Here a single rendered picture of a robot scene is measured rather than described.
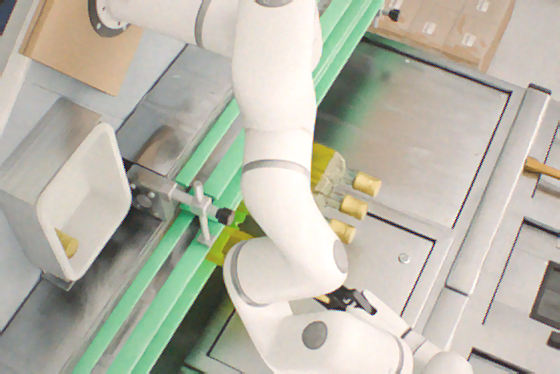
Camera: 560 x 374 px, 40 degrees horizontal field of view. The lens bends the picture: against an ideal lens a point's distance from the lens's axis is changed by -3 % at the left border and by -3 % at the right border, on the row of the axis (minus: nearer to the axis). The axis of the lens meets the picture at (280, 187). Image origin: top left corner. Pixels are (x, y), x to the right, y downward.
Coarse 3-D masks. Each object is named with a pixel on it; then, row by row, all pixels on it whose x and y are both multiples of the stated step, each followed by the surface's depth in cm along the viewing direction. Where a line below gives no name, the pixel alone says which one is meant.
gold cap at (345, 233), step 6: (330, 222) 137; (336, 222) 137; (342, 222) 137; (336, 228) 136; (342, 228) 136; (348, 228) 136; (354, 228) 136; (336, 234) 136; (342, 234) 136; (348, 234) 136; (354, 234) 138; (342, 240) 136; (348, 240) 136
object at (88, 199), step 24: (96, 144) 115; (72, 168) 105; (96, 168) 121; (120, 168) 118; (48, 192) 102; (72, 192) 122; (96, 192) 127; (120, 192) 124; (48, 216) 118; (72, 216) 124; (96, 216) 125; (120, 216) 125; (48, 240) 108; (96, 240) 122; (72, 264) 120
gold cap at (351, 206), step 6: (348, 198) 140; (354, 198) 140; (342, 204) 140; (348, 204) 139; (354, 204) 139; (360, 204) 139; (366, 204) 139; (342, 210) 140; (348, 210) 140; (354, 210) 139; (360, 210) 139; (366, 210) 140; (354, 216) 140; (360, 216) 139
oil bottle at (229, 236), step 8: (224, 232) 135; (232, 232) 135; (240, 232) 135; (216, 240) 134; (224, 240) 134; (232, 240) 134; (240, 240) 134; (216, 248) 133; (224, 248) 133; (208, 256) 136; (216, 256) 135; (224, 256) 133; (216, 264) 137
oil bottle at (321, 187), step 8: (312, 176) 141; (320, 176) 141; (312, 184) 140; (320, 184) 140; (328, 184) 141; (312, 192) 139; (320, 192) 140; (328, 192) 140; (320, 200) 140; (328, 200) 141; (320, 208) 142
